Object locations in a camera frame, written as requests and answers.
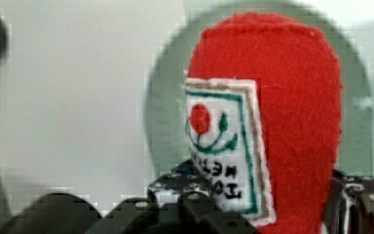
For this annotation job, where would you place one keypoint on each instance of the green oval strainer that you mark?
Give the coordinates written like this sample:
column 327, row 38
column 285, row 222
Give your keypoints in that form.
column 163, row 115

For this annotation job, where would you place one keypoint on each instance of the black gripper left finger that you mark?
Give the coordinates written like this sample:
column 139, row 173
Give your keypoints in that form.
column 183, row 179

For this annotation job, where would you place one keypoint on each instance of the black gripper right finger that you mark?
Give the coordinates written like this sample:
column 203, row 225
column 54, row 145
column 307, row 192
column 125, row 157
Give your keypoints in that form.
column 350, row 205

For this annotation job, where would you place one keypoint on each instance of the red felt ketchup bottle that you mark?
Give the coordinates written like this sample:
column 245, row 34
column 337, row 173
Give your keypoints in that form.
column 262, row 104

